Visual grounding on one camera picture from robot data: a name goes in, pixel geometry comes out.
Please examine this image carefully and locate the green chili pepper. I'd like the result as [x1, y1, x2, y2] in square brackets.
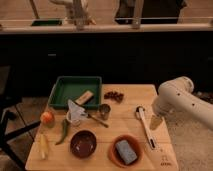
[55, 119, 70, 145]

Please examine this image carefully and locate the white cup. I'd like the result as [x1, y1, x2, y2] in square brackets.
[66, 111, 81, 127]

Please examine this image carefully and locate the dark chair frame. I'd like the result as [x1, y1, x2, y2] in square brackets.
[0, 65, 42, 169]

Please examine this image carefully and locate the green plastic tray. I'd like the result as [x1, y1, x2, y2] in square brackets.
[49, 76, 102, 109]

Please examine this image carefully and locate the yellow corn cob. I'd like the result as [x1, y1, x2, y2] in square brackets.
[40, 134, 49, 159]

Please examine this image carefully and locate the orange bowl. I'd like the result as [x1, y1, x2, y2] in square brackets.
[108, 135, 142, 168]

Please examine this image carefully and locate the small metal cup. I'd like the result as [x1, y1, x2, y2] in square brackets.
[99, 104, 111, 120]

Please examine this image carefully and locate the dark grape bunch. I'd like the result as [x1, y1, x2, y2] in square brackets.
[104, 91, 124, 103]

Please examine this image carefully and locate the small green background tray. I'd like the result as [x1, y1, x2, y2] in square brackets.
[31, 19, 62, 26]

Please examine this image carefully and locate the white crumpled cloth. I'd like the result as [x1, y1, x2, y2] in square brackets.
[68, 99, 88, 121]

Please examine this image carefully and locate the grey-blue sponge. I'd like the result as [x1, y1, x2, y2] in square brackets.
[116, 140, 137, 165]

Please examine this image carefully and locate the purple bowl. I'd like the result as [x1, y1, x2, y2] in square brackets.
[70, 130, 97, 159]

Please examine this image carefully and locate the wooden block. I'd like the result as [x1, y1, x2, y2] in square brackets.
[76, 90, 93, 105]

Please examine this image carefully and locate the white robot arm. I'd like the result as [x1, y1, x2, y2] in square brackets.
[152, 76, 213, 131]

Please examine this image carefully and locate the wooden handled knife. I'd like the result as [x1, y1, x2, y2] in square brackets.
[88, 114, 109, 128]

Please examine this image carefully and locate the red orange apple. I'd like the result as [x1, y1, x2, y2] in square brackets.
[40, 111, 54, 125]

